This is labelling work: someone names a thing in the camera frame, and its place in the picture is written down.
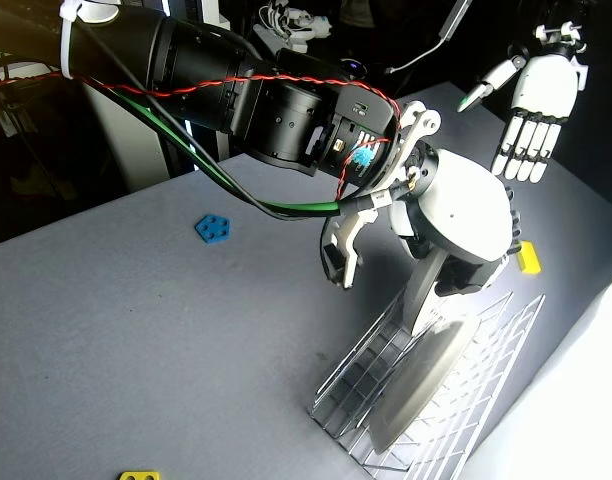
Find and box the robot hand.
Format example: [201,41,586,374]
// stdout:
[388,148,523,337]
[456,44,582,184]

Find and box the plain cream white plate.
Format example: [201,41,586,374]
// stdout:
[420,318,483,426]

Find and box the white bowl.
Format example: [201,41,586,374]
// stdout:
[368,319,482,454]

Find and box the yellow rectangular block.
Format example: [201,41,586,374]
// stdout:
[516,240,543,275]

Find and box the black device with purple light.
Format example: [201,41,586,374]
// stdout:
[338,57,368,80]

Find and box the white backdrop sheet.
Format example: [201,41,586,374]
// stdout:
[460,272,612,480]

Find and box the spare white robot hand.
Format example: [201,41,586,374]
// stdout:
[253,0,333,54]

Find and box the blue pentagon block with holes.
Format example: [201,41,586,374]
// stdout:
[194,214,236,246]

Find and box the grey table cloth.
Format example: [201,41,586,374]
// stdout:
[0,82,612,480]

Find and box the grey cable adapter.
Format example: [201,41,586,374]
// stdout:
[438,0,475,44]

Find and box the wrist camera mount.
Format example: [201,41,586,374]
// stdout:
[318,99,443,291]

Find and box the white cable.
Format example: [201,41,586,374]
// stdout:
[384,34,447,75]

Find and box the black cable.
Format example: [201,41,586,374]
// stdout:
[70,19,347,221]

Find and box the silver wire dish rack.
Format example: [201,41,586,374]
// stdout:
[308,291,547,474]

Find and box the red twisted wire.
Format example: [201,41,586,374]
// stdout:
[0,73,403,201]

